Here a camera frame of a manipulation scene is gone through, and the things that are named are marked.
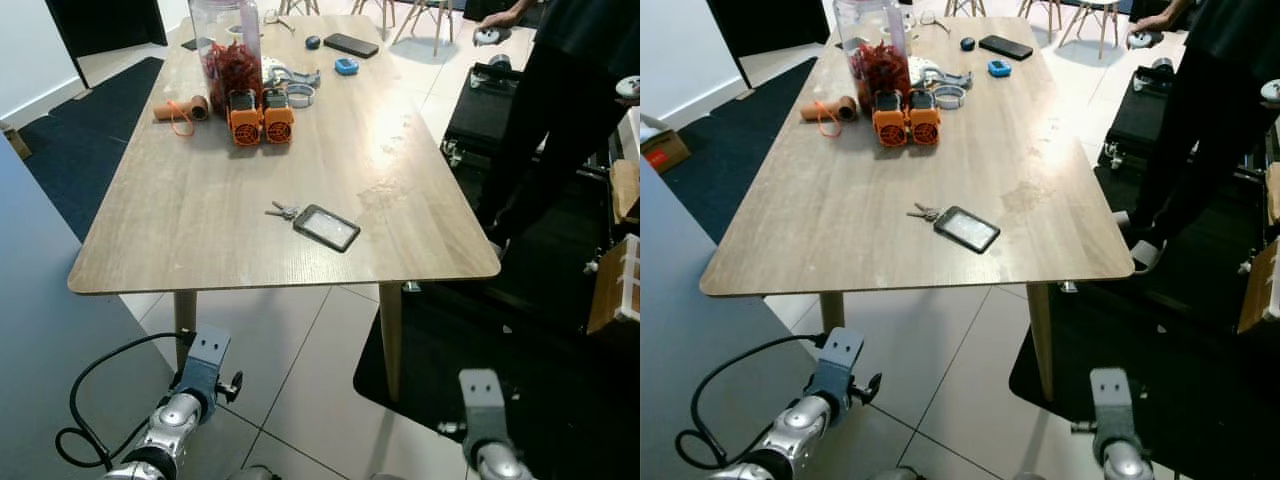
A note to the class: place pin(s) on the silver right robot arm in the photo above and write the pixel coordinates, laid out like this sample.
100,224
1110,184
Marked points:
500,464
1125,464

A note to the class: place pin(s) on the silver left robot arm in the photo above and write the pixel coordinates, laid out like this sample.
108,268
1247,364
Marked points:
160,435
790,440

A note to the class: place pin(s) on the white hook board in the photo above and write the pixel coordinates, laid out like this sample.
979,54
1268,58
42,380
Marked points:
690,330
50,330

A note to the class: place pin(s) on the person's bare hand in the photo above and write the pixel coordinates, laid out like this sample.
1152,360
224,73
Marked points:
1160,21
505,17

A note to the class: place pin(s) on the black card holder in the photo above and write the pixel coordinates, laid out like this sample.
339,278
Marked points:
326,227
966,229

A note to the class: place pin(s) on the light wooden table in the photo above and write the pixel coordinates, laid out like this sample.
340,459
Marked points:
880,180
250,180

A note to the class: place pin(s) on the orange and black device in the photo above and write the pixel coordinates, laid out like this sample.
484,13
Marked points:
245,122
888,122
277,118
923,120

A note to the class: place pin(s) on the dark blue rug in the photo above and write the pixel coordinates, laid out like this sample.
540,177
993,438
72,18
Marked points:
80,150
730,150

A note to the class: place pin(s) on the brown cardboard tube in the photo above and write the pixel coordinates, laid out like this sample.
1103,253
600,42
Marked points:
830,108
172,109

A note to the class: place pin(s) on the black floor mat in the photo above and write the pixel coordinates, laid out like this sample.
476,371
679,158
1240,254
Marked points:
520,400
1150,420

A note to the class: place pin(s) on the brown cardboard box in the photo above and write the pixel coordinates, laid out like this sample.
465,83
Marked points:
12,142
662,148

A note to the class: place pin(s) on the grey and white gadget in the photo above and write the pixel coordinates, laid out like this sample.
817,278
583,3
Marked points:
285,73
935,73

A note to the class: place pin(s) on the clear jar red contents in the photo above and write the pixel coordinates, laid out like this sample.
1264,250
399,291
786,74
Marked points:
870,50
228,50

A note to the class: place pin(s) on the small blue device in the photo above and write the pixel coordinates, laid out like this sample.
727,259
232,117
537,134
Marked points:
999,68
346,66

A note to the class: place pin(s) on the black smartphone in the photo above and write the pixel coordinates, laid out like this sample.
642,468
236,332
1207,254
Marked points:
1005,47
350,45

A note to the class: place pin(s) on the black equipment case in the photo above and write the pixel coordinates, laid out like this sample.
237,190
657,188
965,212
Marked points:
480,105
1135,110

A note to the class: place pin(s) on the black panel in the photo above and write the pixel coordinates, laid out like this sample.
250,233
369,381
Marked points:
105,25
770,25

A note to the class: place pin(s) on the white round object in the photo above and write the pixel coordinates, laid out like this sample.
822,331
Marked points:
628,88
1271,90

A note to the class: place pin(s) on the white chair wooden legs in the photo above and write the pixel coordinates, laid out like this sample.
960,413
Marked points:
965,5
299,5
437,25
1045,6
1102,25
383,10

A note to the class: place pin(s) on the person in black clothes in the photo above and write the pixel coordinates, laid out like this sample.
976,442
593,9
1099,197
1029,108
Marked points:
1210,100
560,100

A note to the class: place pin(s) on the grey round object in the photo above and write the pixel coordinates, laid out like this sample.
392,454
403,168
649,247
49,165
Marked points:
487,38
1144,41

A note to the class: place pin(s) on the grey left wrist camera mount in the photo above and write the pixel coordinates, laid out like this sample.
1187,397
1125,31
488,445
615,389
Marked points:
838,368
205,362

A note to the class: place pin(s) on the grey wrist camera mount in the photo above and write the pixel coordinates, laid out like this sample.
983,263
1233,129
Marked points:
838,368
205,362
483,400
1110,400

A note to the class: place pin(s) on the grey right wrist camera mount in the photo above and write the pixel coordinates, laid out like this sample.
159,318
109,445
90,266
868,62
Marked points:
483,400
1110,400

